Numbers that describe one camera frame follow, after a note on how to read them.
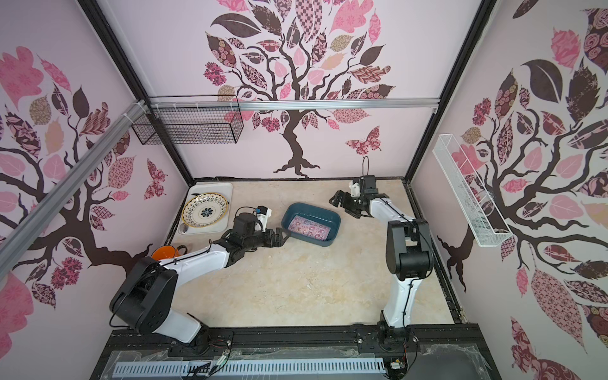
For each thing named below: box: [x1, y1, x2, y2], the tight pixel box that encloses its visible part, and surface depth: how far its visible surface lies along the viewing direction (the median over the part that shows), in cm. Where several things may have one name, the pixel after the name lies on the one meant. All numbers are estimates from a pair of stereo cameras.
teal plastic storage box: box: [281, 202, 342, 247], surface depth 103 cm
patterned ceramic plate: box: [182, 192, 228, 228], surface depth 109 cm
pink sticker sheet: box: [288, 215, 331, 241], surface depth 102 cm
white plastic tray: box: [204, 182, 234, 234], surface depth 109 cm
